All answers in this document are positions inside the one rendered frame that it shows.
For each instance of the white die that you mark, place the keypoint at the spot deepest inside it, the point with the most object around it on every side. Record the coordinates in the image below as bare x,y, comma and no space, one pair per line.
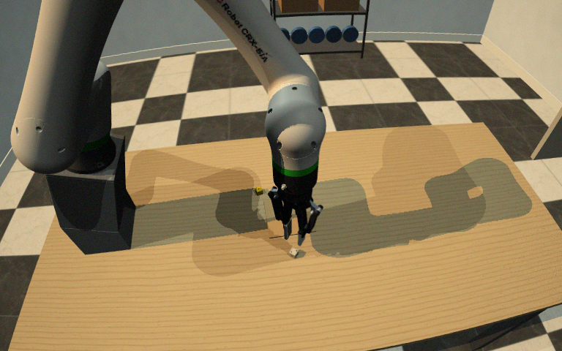
293,253

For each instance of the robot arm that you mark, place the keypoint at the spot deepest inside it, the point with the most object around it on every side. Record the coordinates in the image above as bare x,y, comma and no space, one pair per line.
48,134

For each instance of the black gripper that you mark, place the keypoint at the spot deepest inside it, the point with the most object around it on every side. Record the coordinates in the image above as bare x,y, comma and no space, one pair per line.
303,201

